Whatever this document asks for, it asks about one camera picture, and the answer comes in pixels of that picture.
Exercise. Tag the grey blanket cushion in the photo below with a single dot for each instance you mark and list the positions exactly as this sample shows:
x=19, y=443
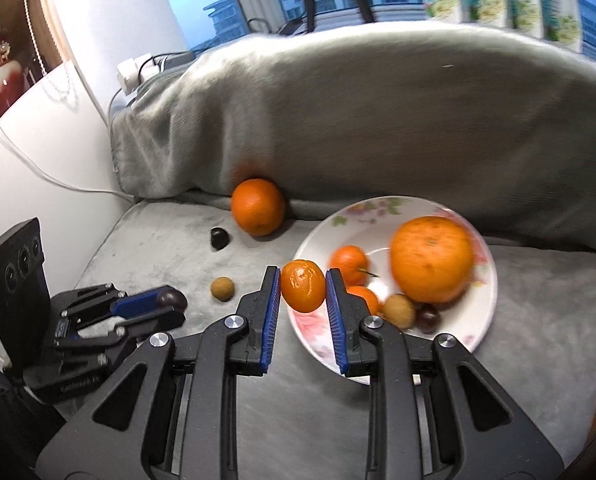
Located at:
x=498, y=126

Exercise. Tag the medium tangerine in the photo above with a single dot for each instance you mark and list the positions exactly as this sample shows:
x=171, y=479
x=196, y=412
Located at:
x=368, y=296

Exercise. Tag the dark cherry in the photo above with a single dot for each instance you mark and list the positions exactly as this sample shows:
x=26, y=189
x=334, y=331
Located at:
x=171, y=298
x=219, y=238
x=428, y=319

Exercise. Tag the large rough tangerine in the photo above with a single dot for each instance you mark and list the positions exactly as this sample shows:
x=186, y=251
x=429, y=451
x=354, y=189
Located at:
x=431, y=259

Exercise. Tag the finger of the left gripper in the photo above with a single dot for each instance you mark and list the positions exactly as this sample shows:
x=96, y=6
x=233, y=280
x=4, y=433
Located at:
x=136, y=328
x=136, y=305

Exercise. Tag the small tangerine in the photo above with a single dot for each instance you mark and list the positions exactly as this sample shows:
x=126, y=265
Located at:
x=352, y=263

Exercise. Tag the brown longan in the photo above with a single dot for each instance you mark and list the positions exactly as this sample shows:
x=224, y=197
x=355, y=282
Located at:
x=399, y=311
x=222, y=289

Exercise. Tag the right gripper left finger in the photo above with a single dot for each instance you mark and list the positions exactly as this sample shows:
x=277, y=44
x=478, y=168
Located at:
x=169, y=411

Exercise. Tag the large smooth orange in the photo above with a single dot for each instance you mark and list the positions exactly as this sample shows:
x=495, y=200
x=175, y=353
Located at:
x=258, y=207

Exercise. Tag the grey seat cover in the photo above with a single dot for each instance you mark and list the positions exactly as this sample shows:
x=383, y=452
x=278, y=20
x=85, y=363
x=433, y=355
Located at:
x=302, y=421

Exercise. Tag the white power strip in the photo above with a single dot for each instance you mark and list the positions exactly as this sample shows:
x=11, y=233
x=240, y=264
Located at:
x=128, y=72

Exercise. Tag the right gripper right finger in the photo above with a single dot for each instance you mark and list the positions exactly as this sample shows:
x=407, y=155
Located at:
x=435, y=411

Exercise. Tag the small kumquat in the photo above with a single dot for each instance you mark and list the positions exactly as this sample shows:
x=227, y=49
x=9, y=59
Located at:
x=303, y=285

